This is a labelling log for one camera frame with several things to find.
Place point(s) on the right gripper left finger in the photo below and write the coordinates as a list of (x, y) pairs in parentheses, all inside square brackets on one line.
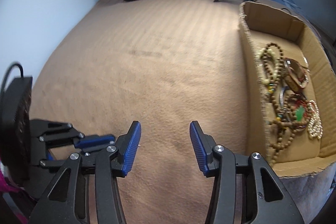
[(127, 146)]

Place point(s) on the brown cardboard box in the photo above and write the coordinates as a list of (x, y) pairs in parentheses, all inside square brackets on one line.
[(285, 59)]

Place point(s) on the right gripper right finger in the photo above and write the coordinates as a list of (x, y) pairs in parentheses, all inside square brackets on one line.
[(203, 145)]

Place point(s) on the red cord jade pendant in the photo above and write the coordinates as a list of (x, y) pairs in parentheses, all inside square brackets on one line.
[(298, 109)]

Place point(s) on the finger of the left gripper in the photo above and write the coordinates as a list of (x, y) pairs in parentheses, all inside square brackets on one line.
[(93, 141)]

